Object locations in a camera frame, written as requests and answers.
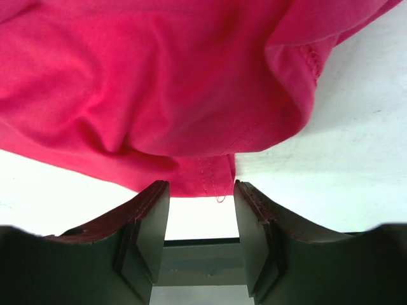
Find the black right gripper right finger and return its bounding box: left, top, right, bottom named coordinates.
left=233, top=181, right=406, bottom=304

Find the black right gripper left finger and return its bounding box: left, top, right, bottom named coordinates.
left=1, top=180, right=170, bottom=304

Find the pink t-shirt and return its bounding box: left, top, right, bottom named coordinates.
left=1, top=1, right=397, bottom=197

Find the aluminium front frame rail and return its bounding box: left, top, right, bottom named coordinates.
left=150, top=238, right=254, bottom=305

